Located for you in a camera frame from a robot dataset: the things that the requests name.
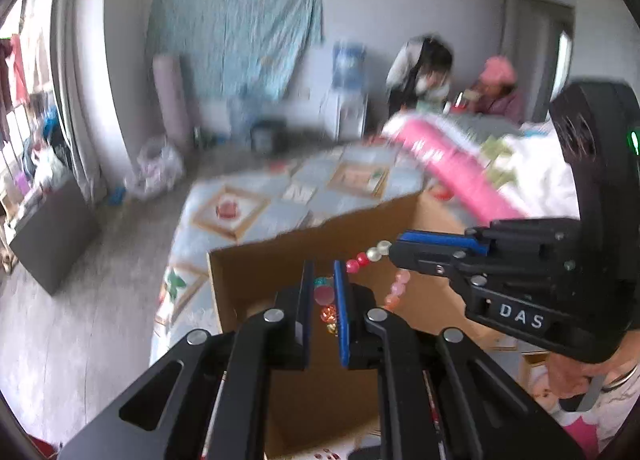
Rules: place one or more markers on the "pink rolled mat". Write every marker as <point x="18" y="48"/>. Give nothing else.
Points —
<point x="170" y="94"/>

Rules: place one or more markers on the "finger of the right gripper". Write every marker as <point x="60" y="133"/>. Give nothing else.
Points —
<point x="463" y="242"/>
<point x="430" y="260"/>

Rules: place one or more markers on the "white plastic bag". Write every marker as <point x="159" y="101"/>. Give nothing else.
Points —
<point x="160" y="168"/>

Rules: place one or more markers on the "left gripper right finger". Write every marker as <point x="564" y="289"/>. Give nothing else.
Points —
<point x="366" y="334"/>

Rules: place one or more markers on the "person in white jacket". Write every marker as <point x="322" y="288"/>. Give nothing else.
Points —
<point x="419" y="78"/>

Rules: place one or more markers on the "brown cardboard box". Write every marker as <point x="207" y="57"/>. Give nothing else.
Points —
<point x="314" y="412"/>

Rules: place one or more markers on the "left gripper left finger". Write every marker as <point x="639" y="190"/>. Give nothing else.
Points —
<point x="279" y="336"/>

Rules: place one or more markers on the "dark grey cabinet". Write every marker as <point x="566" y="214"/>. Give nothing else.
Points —
<point x="52" y="237"/>

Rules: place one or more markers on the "person in pink hat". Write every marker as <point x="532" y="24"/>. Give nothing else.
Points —
<point x="497" y="89"/>

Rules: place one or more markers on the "pomegranate print bed sheet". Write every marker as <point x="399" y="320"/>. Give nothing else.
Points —
<point x="243" y="237"/>

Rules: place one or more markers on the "teal floral wall cloth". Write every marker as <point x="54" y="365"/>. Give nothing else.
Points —
<point x="228" y="48"/>

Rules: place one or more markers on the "operator right hand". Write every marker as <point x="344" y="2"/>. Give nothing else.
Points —
<point x="568" y="377"/>

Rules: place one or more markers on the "pink white quilt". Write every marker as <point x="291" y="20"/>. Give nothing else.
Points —
<point x="495" y="169"/>

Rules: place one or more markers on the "blue water bottle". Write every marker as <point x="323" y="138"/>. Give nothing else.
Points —
<point x="349" y="60"/>

